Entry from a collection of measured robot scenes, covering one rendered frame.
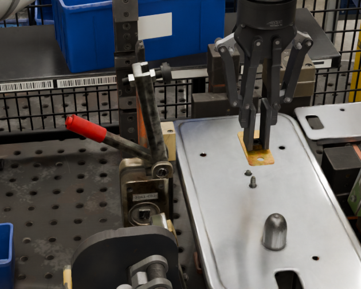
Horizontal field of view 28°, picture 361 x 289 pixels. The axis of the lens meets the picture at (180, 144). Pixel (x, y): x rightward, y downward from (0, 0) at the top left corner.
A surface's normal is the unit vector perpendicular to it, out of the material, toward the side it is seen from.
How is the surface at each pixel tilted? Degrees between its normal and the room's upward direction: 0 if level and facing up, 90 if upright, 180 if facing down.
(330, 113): 0
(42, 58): 0
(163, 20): 90
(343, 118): 0
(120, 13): 90
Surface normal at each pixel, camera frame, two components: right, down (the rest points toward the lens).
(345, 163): 0.00, -0.82
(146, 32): 0.32, 0.55
